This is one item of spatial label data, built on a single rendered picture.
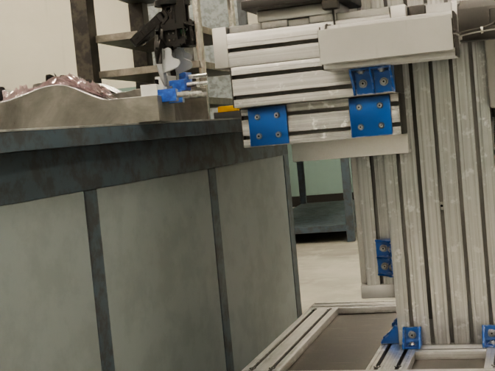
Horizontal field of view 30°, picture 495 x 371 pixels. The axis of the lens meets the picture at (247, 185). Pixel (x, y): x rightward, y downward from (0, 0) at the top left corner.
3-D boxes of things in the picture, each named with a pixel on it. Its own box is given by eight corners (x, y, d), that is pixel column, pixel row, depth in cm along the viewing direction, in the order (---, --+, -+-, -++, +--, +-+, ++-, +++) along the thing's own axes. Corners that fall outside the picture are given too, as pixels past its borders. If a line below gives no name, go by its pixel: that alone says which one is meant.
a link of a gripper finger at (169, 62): (177, 80, 225) (177, 44, 227) (155, 82, 227) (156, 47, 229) (183, 84, 228) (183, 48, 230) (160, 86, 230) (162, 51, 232)
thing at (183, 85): (212, 93, 231) (210, 71, 231) (205, 93, 227) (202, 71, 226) (165, 98, 236) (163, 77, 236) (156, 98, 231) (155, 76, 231)
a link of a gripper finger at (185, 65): (193, 84, 234) (185, 48, 231) (172, 86, 236) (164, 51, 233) (197, 81, 237) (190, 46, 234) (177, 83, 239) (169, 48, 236)
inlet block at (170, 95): (204, 104, 206) (202, 80, 206) (202, 104, 201) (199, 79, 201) (146, 110, 207) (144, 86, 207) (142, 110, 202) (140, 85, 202)
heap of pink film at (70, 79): (122, 101, 219) (119, 68, 219) (107, 99, 201) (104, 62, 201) (15, 111, 221) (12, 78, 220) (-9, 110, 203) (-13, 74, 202)
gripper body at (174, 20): (184, 46, 226) (180, -4, 225) (153, 49, 229) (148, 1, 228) (197, 47, 233) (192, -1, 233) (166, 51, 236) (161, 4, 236)
